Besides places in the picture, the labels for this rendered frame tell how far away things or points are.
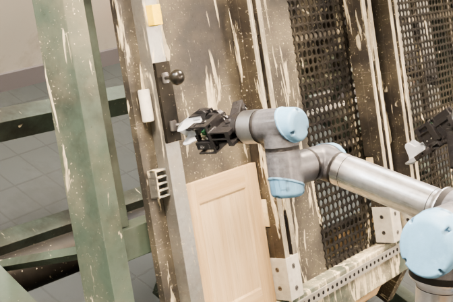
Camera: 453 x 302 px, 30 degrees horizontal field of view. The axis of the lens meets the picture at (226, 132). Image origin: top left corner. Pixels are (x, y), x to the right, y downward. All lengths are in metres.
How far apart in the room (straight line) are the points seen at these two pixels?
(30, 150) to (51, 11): 2.61
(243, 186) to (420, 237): 0.87
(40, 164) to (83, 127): 2.51
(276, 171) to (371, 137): 1.10
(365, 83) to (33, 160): 2.12
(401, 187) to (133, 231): 0.70
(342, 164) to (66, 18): 0.68
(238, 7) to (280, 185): 0.71
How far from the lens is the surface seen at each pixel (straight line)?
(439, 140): 2.46
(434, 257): 1.57
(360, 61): 2.84
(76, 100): 1.91
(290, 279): 2.43
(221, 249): 2.28
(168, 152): 2.10
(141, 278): 3.84
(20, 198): 4.14
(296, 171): 1.80
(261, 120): 1.80
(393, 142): 3.03
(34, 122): 3.22
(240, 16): 2.35
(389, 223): 2.90
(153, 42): 2.09
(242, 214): 2.34
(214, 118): 1.90
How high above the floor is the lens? 2.35
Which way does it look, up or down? 27 degrees down
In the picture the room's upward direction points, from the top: 19 degrees clockwise
